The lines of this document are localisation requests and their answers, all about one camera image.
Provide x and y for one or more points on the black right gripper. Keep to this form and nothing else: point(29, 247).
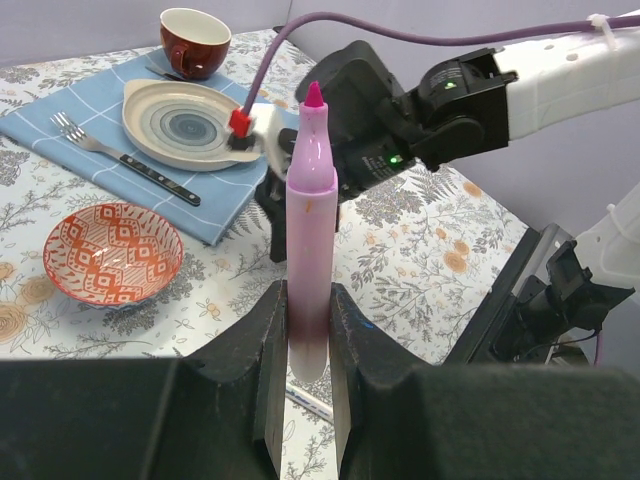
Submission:
point(357, 87)

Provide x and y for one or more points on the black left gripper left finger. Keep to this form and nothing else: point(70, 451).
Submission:
point(214, 414)

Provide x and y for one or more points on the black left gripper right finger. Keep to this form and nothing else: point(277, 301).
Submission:
point(398, 417)

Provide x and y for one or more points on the white marker pen blue tip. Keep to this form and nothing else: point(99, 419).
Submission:
point(307, 401)

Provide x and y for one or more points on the pink pen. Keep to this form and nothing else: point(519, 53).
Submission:
point(311, 214)

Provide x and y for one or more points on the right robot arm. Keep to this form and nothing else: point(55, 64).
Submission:
point(507, 87)

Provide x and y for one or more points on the red patterned small bowl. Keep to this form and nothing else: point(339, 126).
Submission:
point(113, 255)

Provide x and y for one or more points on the beige plate with blue rings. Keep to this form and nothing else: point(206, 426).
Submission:
point(182, 125)

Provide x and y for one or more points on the red cup white inside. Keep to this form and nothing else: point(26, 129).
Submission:
point(195, 43)

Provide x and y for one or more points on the blue checked cloth napkin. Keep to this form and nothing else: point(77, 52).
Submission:
point(92, 93)

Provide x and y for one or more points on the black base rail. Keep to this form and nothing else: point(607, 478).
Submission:
point(541, 293)

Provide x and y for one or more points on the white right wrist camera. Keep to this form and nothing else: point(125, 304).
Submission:
point(265, 127)

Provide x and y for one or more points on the knife with dark handle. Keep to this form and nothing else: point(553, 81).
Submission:
point(164, 74)

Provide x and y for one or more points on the fork with dark handle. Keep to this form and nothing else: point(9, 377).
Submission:
point(75, 134)

